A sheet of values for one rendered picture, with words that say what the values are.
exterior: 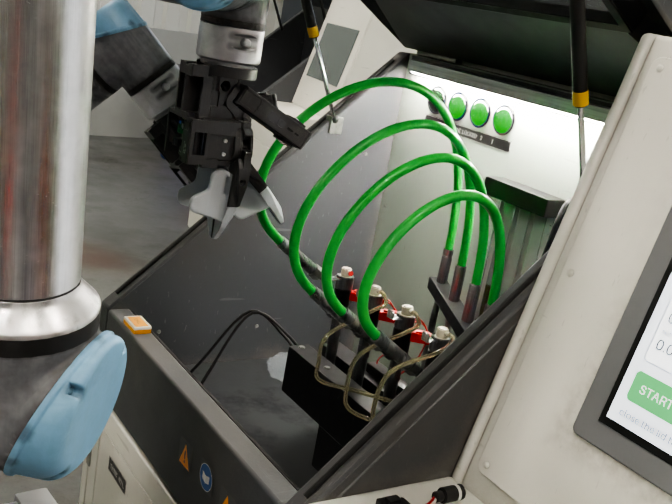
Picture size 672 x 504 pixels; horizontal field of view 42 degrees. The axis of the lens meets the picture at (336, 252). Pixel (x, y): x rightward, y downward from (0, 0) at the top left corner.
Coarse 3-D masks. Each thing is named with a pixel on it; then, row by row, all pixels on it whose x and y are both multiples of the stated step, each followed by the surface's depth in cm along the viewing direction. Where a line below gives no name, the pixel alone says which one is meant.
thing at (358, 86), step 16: (368, 80) 128; (384, 80) 129; (400, 80) 130; (336, 96) 125; (432, 96) 134; (304, 112) 124; (448, 112) 137; (272, 144) 123; (272, 160) 123; (448, 240) 147; (448, 256) 147
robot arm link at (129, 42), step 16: (112, 0) 113; (96, 16) 111; (112, 16) 111; (128, 16) 113; (96, 32) 112; (112, 32) 112; (128, 32) 112; (144, 32) 114; (96, 48) 113; (112, 48) 112; (128, 48) 113; (144, 48) 113; (160, 48) 115; (96, 64) 113; (112, 64) 113; (128, 64) 113; (144, 64) 113; (160, 64) 114; (112, 80) 114; (128, 80) 114; (144, 80) 114
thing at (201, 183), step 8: (200, 168) 107; (208, 168) 107; (216, 168) 107; (224, 168) 108; (200, 176) 107; (208, 176) 108; (192, 184) 107; (200, 184) 108; (208, 184) 108; (184, 192) 107; (192, 192) 107; (184, 200) 107; (208, 224) 109
